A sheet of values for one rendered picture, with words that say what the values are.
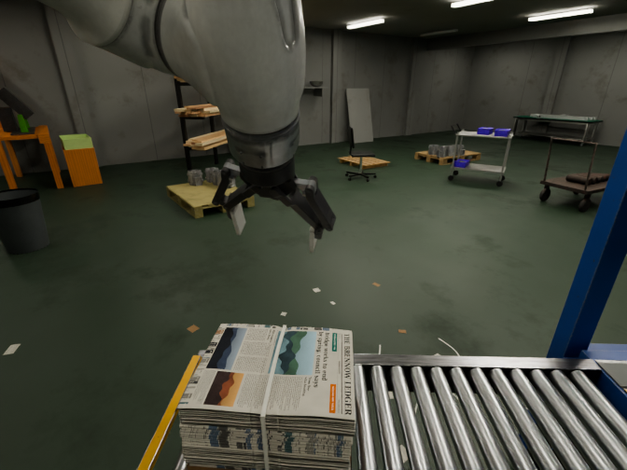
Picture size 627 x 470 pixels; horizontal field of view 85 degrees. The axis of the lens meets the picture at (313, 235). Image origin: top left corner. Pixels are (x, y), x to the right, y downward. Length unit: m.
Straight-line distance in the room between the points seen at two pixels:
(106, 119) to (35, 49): 1.58
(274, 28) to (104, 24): 0.17
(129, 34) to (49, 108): 8.63
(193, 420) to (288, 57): 0.73
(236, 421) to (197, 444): 0.12
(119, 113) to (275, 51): 8.76
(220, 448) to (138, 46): 0.77
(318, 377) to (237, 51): 0.70
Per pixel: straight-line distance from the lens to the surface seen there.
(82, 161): 7.38
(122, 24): 0.42
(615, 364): 1.57
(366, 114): 11.60
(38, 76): 9.03
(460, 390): 1.23
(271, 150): 0.40
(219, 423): 0.85
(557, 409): 1.31
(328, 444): 0.84
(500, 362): 1.37
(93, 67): 9.04
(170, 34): 0.39
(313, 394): 0.82
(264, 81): 0.34
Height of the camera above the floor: 1.65
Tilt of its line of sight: 24 degrees down
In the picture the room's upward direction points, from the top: straight up
